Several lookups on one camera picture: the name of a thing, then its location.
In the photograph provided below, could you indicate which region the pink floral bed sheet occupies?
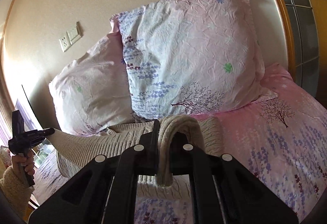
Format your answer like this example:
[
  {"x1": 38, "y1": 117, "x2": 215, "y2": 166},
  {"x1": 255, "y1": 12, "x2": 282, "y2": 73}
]
[{"x1": 33, "y1": 64, "x2": 326, "y2": 223}]

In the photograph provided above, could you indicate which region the beige knitted sweater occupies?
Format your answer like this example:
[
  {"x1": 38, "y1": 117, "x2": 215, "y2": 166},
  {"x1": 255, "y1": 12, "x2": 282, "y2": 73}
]
[{"x1": 48, "y1": 115, "x2": 223, "y2": 200}]

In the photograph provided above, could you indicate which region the black bedside monitor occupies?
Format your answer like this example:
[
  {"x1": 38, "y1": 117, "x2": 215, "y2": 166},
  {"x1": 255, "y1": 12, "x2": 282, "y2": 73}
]
[{"x1": 15, "y1": 85, "x2": 42, "y2": 130}]

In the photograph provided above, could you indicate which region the pink floral pillow front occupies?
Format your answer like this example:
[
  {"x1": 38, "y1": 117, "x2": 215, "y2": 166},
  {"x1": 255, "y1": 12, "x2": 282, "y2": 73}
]
[{"x1": 115, "y1": 0, "x2": 277, "y2": 119}]

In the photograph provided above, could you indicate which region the pale pink pillow behind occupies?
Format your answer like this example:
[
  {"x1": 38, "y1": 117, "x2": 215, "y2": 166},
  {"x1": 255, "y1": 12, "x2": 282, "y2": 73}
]
[{"x1": 48, "y1": 32, "x2": 139, "y2": 136}]

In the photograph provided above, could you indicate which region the person's left hand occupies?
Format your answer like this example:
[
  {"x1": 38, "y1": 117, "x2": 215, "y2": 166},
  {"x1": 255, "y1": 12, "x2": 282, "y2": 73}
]
[{"x1": 11, "y1": 150, "x2": 35, "y2": 178}]

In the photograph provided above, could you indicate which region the white wall switch socket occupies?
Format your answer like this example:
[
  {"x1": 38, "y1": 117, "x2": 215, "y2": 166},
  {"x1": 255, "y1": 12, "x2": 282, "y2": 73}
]
[{"x1": 59, "y1": 22, "x2": 83, "y2": 52}]

